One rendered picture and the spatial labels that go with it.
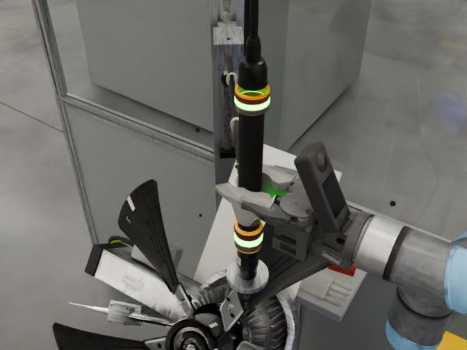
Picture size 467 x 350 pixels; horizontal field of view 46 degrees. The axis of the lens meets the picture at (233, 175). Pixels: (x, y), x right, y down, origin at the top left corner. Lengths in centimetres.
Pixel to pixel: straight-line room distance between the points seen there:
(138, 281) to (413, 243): 81
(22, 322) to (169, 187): 105
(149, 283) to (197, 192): 77
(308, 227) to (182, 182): 137
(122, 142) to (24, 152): 164
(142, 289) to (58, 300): 150
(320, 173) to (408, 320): 23
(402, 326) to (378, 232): 14
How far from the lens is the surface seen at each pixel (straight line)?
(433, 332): 78
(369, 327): 209
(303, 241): 75
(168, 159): 204
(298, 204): 73
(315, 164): 68
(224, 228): 137
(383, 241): 71
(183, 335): 113
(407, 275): 71
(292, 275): 103
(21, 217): 328
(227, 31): 135
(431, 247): 71
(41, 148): 374
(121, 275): 139
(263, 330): 123
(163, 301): 133
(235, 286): 90
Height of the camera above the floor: 218
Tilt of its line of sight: 41 degrees down
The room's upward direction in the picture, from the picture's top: straight up
